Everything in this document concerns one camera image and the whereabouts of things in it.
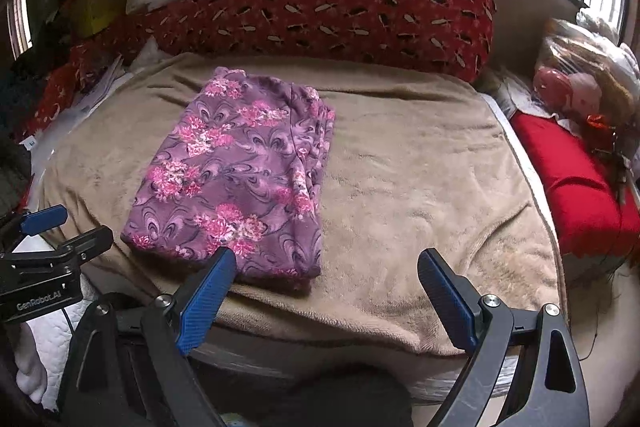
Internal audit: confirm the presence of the white quilted cover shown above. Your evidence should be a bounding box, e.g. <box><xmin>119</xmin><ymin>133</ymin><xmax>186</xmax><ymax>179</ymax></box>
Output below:
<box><xmin>15</xmin><ymin>237</ymin><xmax>96</xmax><ymax>410</ymax></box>

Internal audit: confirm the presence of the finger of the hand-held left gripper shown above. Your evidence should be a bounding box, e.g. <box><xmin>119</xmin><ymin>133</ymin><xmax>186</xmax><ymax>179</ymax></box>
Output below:
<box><xmin>0</xmin><ymin>226</ymin><xmax>115</xmax><ymax>269</ymax></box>
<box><xmin>0</xmin><ymin>204</ymin><xmax>69</xmax><ymax>239</ymax></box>

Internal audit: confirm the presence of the pink toy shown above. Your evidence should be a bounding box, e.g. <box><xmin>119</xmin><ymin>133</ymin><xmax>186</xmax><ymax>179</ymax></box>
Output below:
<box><xmin>532</xmin><ymin>67</ymin><xmax>603</xmax><ymax>118</ymax></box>

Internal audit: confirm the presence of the purple floral cloth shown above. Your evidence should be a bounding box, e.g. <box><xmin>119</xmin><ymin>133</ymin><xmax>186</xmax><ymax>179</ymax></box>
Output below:
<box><xmin>120</xmin><ymin>67</ymin><xmax>336</xmax><ymax>285</ymax></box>

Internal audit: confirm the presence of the beige fleece blanket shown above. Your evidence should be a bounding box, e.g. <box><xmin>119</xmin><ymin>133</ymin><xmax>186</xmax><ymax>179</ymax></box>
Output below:
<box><xmin>37</xmin><ymin>52</ymin><xmax>566</xmax><ymax>358</ymax></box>

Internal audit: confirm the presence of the yellow box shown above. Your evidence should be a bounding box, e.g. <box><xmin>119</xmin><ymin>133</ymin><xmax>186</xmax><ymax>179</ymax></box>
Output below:
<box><xmin>75</xmin><ymin>0</ymin><xmax>133</xmax><ymax>35</ymax></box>

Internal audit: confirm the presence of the clear plastic bag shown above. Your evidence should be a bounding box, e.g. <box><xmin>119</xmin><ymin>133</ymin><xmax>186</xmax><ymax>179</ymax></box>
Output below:
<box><xmin>542</xmin><ymin>17</ymin><xmax>640</xmax><ymax>128</ymax></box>

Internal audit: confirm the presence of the red cushion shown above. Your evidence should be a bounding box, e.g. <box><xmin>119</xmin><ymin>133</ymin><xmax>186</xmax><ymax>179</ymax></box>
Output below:
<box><xmin>510</xmin><ymin>112</ymin><xmax>640</xmax><ymax>258</ymax></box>

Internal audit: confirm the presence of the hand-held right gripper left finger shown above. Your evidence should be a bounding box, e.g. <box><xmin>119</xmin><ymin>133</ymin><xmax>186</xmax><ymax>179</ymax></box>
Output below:
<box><xmin>57</xmin><ymin>247</ymin><xmax>238</xmax><ymax>427</ymax></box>

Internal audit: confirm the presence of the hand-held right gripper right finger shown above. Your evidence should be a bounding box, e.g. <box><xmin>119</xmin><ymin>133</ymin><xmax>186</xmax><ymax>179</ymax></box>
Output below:
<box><xmin>416</xmin><ymin>248</ymin><xmax>592</xmax><ymax>427</ymax></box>

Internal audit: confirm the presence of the red patterned bolster pillow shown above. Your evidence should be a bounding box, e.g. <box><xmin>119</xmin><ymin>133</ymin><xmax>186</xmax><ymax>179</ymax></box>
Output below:
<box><xmin>20</xmin><ymin>0</ymin><xmax>497</xmax><ymax>142</ymax></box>

